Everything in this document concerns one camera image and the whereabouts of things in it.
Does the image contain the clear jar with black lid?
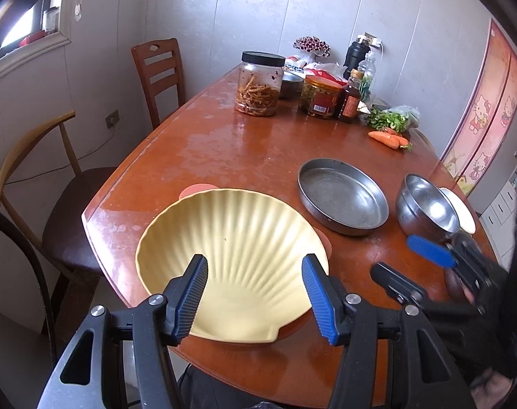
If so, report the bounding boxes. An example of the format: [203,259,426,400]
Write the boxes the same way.
[235,51,285,118]

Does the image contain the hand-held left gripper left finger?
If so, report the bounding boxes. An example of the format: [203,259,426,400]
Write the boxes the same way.
[37,254,209,409]

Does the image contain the dark sauce bottle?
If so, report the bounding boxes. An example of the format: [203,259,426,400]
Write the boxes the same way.
[337,69,365,122]

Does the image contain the window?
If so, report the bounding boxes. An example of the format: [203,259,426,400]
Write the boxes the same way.
[0,0,72,86]

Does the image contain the glass jar on windowsill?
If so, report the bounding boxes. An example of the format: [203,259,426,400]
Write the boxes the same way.
[43,7,60,34]

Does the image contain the flower ornament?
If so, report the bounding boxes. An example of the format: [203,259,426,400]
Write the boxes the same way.
[293,36,331,62]

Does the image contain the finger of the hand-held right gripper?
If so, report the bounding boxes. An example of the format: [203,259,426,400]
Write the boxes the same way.
[407,233,500,307]
[370,263,429,307]

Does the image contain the white bowl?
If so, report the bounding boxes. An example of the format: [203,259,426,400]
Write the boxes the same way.
[439,187,477,235]

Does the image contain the small steel basin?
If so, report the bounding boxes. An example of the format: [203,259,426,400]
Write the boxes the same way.
[280,72,305,100]

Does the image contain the red object on windowsill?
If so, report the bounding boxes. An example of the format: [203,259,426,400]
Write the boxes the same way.
[19,31,46,47]

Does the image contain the black thermos flask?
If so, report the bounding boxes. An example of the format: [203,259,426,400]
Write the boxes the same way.
[343,39,370,79]

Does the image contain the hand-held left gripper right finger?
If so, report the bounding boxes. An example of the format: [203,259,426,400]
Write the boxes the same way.
[301,254,476,409]

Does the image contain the carrot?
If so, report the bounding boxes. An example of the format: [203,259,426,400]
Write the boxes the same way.
[384,127,413,152]
[367,130,402,150]

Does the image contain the red and white packet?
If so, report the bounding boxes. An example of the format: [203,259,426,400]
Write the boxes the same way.
[305,63,348,84]

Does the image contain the leafy green vegetables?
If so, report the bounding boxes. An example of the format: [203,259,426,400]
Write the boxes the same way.
[365,108,408,133]

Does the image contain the black tube chair frame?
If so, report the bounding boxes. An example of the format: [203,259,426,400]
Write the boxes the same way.
[0,202,57,367]

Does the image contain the thin wall cable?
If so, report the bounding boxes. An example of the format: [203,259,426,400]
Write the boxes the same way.
[0,127,114,188]

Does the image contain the brown wooden chair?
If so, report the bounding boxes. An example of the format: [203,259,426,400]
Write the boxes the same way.
[131,38,187,131]

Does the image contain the plastic bag of greens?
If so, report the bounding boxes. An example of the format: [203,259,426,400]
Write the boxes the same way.
[386,106,421,131]

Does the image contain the yellow shell-shaped plate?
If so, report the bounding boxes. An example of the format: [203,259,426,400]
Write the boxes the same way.
[135,188,330,344]

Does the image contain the round metal pan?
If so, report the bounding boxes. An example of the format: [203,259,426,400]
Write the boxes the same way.
[298,158,390,236]

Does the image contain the clear plastic bottle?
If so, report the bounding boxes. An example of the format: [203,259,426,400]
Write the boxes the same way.
[358,51,377,103]

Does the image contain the red label jar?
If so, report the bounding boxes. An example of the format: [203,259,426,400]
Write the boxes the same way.
[299,75,343,119]

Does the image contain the white drawer cabinet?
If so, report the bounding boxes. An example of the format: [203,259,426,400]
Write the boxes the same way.
[480,145,517,265]

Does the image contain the cartoon cat sliding door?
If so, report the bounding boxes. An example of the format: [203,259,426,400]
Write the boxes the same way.
[439,19,517,197]

